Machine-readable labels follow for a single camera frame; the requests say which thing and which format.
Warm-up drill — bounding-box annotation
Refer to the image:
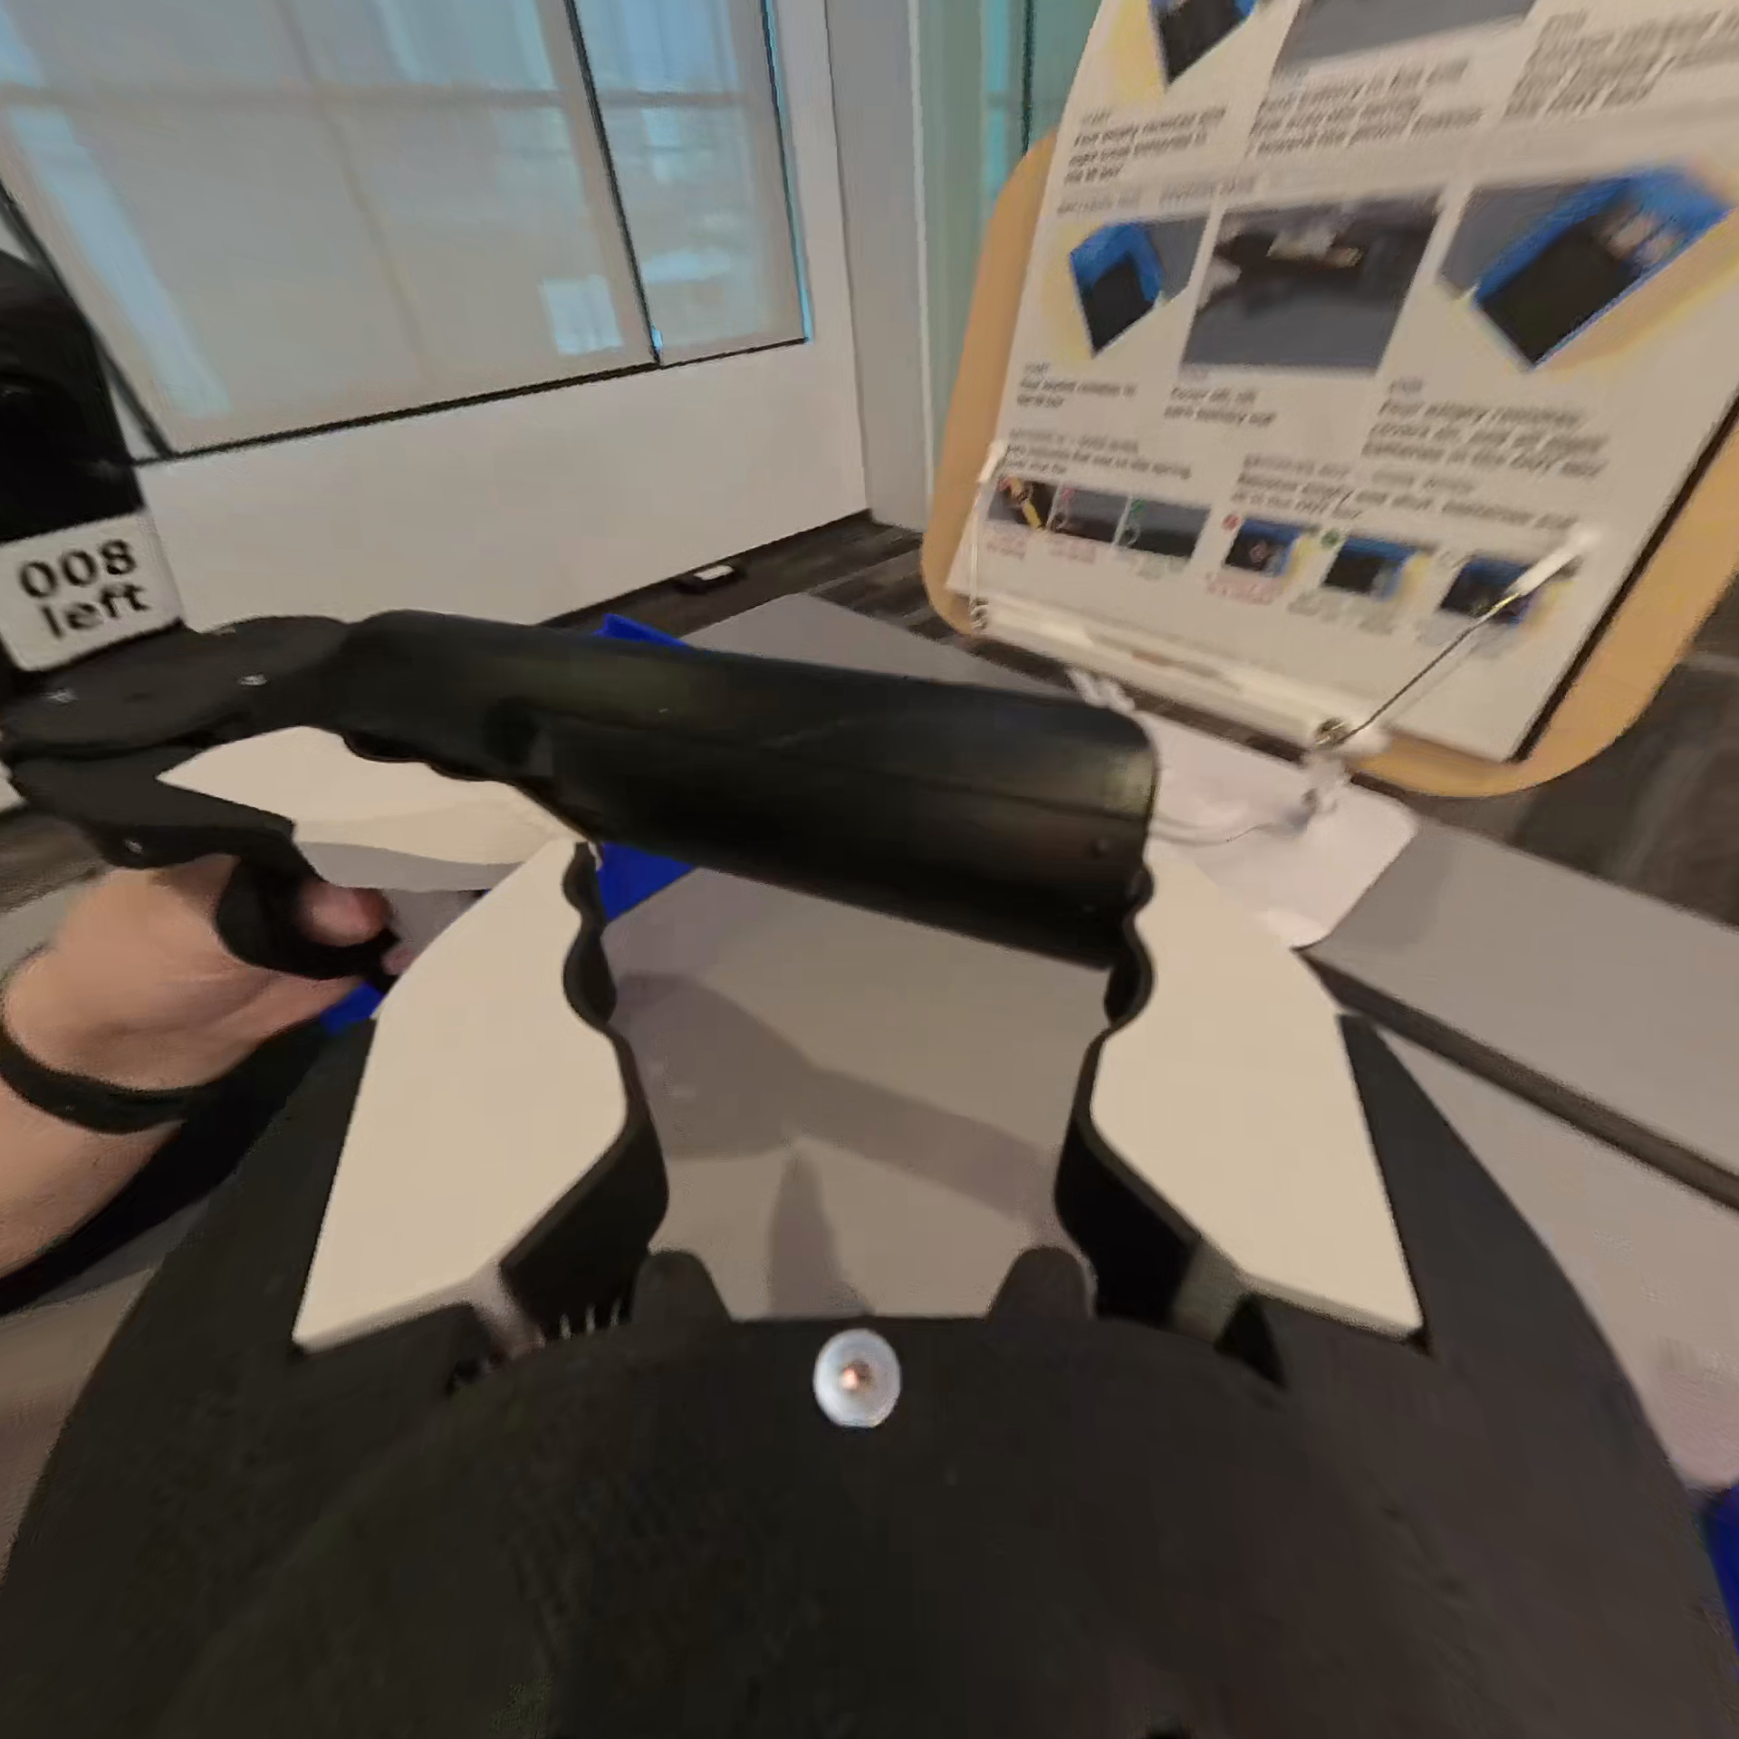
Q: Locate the black remote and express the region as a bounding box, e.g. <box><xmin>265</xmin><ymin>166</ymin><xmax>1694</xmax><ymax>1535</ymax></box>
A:
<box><xmin>322</xmin><ymin>609</ymin><xmax>1168</xmax><ymax>972</ymax></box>

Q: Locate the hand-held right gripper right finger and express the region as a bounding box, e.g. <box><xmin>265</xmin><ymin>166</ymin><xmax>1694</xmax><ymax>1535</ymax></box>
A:
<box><xmin>1052</xmin><ymin>849</ymin><xmax>1430</xmax><ymax>1349</ymax></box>

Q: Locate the metal wire page holder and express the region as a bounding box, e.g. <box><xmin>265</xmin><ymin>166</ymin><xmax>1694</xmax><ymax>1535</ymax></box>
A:
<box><xmin>1311</xmin><ymin>525</ymin><xmax>1610</xmax><ymax>753</ymax></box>

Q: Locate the black wristband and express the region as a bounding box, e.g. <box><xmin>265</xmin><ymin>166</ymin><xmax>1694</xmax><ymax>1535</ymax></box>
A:
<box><xmin>0</xmin><ymin>952</ymin><xmax>225</xmax><ymax>1138</ymax></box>

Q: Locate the white stand base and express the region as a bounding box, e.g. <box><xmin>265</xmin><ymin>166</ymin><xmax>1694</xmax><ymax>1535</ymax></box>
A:
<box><xmin>1083</xmin><ymin>674</ymin><xmax>1423</xmax><ymax>951</ymax></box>

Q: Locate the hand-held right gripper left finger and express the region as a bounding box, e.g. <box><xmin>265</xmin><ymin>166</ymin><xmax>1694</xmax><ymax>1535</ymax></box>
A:
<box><xmin>292</xmin><ymin>839</ymin><xmax>672</xmax><ymax>1358</ymax></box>

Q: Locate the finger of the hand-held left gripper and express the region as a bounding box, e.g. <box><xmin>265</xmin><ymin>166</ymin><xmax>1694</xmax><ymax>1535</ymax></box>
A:
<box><xmin>156</xmin><ymin>724</ymin><xmax>589</xmax><ymax>872</ymax></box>

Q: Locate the person's left hand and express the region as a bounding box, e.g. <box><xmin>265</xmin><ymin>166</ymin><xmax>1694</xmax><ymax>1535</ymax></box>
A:
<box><xmin>0</xmin><ymin>859</ymin><xmax>414</xmax><ymax>1106</ymax></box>

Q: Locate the blue plastic bin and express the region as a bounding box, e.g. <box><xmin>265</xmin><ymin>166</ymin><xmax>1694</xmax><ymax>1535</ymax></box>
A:
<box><xmin>322</xmin><ymin>613</ymin><xmax>699</xmax><ymax>1035</ymax></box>

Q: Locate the printed instruction poster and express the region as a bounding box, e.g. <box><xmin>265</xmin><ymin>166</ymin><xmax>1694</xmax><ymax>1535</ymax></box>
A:
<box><xmin>946</xmin><ymin>0</ymin><xmax>1739</xmax><ymax>769</ymax></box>

